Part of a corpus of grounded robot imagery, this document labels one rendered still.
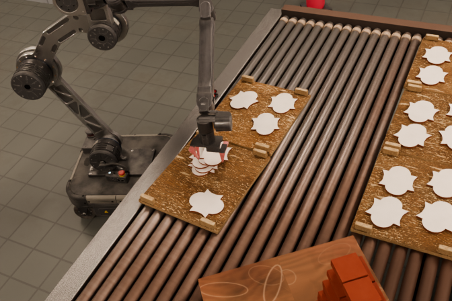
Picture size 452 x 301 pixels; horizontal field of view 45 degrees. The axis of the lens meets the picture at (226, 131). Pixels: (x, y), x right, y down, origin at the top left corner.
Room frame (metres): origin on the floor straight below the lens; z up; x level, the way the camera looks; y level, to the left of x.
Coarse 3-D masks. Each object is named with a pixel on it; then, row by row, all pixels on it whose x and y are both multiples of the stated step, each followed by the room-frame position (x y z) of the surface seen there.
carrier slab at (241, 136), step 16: (240, 80) 2.07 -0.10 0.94; (272, 96) 1.92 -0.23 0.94; (304, 96) 1.88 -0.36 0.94; (240, 112) 1.84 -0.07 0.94; (256, 112) 1.82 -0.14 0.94; (272, 112) 1.81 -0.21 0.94; (288, 112) 1.79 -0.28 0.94; (240, 128) 1.73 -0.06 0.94; (288, 128) 1.69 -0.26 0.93; (240, 144) 1.63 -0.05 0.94; (272, 144) 1.60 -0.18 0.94
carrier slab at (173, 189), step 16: (176, 160) 1.59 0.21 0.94; (240, 160) 1.54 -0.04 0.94; (256, 160) 1.53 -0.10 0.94; (160, 176) 1.52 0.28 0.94; (176, 176) 1.50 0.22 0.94; (192, 176) 1.49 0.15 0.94; (208, 176) 1.48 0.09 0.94; (224, 176) 1.47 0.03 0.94; (240, 176) 1.46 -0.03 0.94; (256, 176) 1.44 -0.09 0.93; (160, 192) 1.43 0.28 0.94; (176, 192) 1.42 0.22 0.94; (192, 192) 1.41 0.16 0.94; (224, 192) 1.38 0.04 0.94; (240, 192) 1.37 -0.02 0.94; (160, 208) 1.35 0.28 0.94; (176, 208) 1.34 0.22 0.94; (224, 208) 1.31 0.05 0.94; (224, 224) 1.24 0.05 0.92
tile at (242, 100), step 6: (234, 96) 1.95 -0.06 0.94; (240, 96) 1.94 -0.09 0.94; (246, 96) 1.93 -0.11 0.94; (252, 96) 1.93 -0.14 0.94; (234, 102) 1.90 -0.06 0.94; (240, 102) 1.90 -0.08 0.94; (246, 102) 1.89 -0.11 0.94; (252, 102) 1.88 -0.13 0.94; (258, 102) 1.89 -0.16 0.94; (234, 108) 1.86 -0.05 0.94; (240, 108) 1.86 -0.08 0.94; (246, 108) 1.85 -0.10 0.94
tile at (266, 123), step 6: (264, 114) 1.79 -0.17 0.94; (270, 114) 1.78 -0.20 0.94; (252, 120) 1.77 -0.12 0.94; (258, 120) 1.76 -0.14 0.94; (264, 120) 1.75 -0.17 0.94; (270, 120) 1.74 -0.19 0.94; (276, 120) 1.74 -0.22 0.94; (258, 126) 1.72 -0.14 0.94; (264, 126) 1.71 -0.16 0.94; (270, 126) 1.71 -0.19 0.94; (276, 126) 1.70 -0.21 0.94; (258, 132) 1.68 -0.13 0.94; (264, 132) 1.67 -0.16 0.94; (270, 132) 1.67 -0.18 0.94
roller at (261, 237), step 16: (368, 32) 2.35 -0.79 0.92; (352, 64) 2.10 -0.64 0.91; (336, 96) 1.88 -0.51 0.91; (320, 112) 1.79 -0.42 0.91; (320, 128) 1.69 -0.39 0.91; (304, 144) 1.60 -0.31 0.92; (304, 160) 1.52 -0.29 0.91; (288, 176) 1.44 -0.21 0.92; (288, 192) 1.36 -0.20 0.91; (272, 208) 1.29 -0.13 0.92; (272, 224) 1.22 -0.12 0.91; (256, 240) 1.16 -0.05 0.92; (256, 256) 1.10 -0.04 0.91
